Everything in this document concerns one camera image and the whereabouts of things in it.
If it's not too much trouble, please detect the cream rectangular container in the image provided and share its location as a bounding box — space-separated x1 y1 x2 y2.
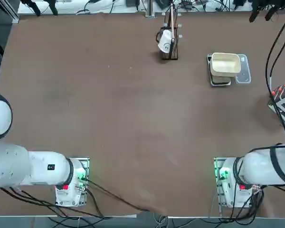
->
210 52 242 78

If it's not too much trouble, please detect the black wire cup rack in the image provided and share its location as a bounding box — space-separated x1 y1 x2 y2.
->
160 1 183 60

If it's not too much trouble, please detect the long black arm cable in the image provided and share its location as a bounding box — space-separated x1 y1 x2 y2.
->
265 9 285 143

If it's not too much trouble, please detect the black base cable bundle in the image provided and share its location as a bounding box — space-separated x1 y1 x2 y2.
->
210 187 265 219

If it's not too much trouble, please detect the clear plastic container lid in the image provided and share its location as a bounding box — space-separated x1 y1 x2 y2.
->
235 54 252 85

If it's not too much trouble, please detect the black and brown base cable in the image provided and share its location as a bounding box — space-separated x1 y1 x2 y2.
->
84 178 152 212

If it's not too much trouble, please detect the aluminium frame profile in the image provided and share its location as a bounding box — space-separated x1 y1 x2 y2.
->
4 0 20 24

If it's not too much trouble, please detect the aluminium camera post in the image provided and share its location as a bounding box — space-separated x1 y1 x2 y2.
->
145 0 155 18

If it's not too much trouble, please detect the white smiley mug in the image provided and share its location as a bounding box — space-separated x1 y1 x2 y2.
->
155 28 175 53

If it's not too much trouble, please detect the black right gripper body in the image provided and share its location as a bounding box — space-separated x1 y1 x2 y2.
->
256 0 282 8

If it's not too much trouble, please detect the black floor cable bundle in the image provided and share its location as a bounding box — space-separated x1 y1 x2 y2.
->
0 187 112 220

